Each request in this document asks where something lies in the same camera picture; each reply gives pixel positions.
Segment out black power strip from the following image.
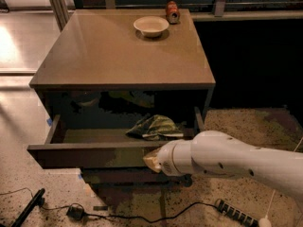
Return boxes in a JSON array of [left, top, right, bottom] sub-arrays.
[[215, 199, 258, 227]]

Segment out black power adapter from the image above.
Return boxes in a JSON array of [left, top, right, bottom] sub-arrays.
[[66, 205, 84, 220]]

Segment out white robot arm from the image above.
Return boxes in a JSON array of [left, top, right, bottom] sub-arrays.
[[143, 131, 303, 204]]

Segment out grey bowl in drawer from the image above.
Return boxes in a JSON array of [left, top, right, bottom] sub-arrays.
[[71, 91, 99, 107]]

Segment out green chip bag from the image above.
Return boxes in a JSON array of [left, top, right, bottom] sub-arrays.
[[109, 91, 154, 108]]

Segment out black power cable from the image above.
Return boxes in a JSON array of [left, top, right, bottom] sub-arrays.
[[0, 186, 219, 224]]

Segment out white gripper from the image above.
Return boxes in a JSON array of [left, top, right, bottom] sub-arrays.
[[143, 140, 193, 176]]

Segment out brown drawer cabinet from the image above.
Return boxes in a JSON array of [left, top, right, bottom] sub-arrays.
[[28, 9, 216, 206]]

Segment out white bowl on cabinet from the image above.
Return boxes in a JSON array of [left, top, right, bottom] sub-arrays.
[[134, 16, 169, 38]]

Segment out drawer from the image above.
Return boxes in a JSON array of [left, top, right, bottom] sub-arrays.
[[81, 167, 192, 185], [27, 115, 168, 169]]

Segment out white cable with plug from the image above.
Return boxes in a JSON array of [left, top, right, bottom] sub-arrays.
[[258, 136, 303, 227]]

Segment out green striped snack bag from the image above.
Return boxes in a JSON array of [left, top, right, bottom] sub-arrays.
[[126, 114, 184, 141]]

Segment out orange soda can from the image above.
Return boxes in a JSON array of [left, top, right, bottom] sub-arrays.
[[166, 1, 180, 25]]

